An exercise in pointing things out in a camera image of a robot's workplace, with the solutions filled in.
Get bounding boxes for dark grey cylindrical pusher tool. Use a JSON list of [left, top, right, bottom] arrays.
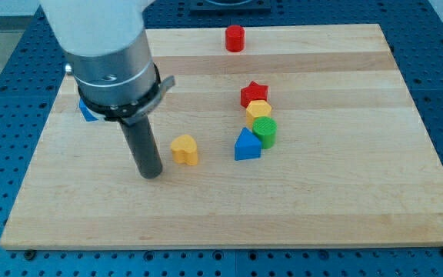
[[120, 117, 163, 179]]

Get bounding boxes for yellow heart block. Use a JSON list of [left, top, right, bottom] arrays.
[[170, 134, 199, 165]]

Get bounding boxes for blue block behind arm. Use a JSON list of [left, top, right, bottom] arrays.
[[78, 99, 98, 122]]

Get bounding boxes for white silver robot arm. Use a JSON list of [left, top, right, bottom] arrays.
[[40, 0, 175, 179]]

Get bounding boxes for blue triangle block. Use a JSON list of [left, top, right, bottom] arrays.
[[234, 128, 261, 161]]

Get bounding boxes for yellow hexagon block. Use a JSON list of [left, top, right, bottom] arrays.
[[245, 100, 272, 129]]

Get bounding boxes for red star block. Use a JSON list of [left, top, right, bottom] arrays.
[[240, 81, 269, 108]]

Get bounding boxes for green cylinder block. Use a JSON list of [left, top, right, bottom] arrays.
[[252, 116, 278, 149]]

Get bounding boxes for red cylinder block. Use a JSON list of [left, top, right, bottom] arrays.
[[225, 25, 245, 52]]

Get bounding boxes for wooden board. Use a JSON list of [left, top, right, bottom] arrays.
[[0, 24, 443, 250]]

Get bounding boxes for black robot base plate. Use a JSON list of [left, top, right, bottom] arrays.
[[188, 0, 271, 12]]

